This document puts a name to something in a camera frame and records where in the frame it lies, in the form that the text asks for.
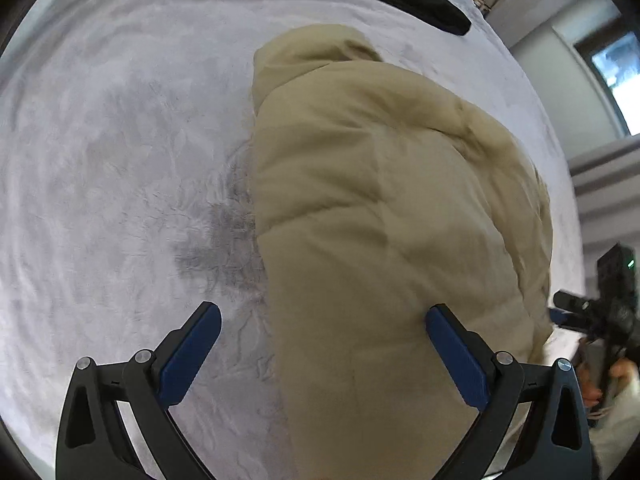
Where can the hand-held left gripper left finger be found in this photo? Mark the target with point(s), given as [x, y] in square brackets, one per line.
[186, 355]

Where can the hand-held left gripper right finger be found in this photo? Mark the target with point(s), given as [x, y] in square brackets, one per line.
[457, 355]

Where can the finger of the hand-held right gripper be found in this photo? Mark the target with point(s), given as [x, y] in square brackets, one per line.
[572, 305]

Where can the beige puffer jacket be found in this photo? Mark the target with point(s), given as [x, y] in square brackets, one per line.
[390, 200]

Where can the person's right hand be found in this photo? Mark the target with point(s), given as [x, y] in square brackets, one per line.
[622, 371]

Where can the grey striped furniture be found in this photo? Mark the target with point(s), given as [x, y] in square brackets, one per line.
[607, 195]

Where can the person's white clothing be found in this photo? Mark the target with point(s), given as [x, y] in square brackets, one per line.
[615, 435]

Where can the grey plush blanket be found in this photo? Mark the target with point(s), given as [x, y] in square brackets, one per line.
[125, 170]

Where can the window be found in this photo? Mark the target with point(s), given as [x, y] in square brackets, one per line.
[617, 70]

